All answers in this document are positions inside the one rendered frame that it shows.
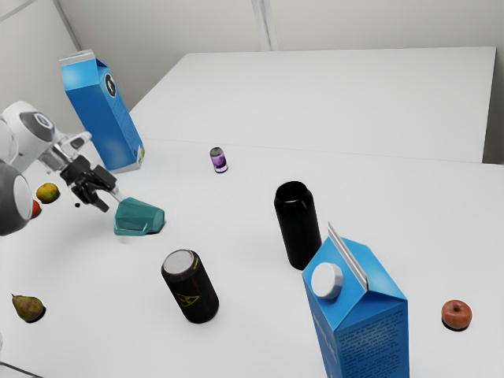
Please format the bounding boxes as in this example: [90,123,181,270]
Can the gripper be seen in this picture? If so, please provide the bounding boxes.
[60,154,126,213]

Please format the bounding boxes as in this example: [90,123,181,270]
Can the teal faceted mug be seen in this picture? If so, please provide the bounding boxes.
[113,197,166,237]

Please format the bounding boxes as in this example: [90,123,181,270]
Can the yellow-green orange fruit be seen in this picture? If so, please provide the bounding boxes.
[35,182,61,205]

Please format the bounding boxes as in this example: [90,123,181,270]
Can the blue carton with round emblem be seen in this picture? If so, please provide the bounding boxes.
[58,49,146,174]

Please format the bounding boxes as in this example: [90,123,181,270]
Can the small purple can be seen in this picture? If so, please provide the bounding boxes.
[209,146,229,175]

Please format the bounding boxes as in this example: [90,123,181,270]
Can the black can with yellow symbol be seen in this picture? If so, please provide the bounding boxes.
[161,249,220,324]

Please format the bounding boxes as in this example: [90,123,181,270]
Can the green-yellow pear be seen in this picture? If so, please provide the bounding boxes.
[10,293,45,323]

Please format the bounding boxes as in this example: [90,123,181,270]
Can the tall plain black can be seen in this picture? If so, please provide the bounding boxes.
[273,180,323,272]

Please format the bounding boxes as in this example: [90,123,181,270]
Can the blue carton with white cap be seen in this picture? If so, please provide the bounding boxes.
[302,221,410,378]

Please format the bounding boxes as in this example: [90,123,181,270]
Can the red apple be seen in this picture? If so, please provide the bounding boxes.
[440,299,473,328]

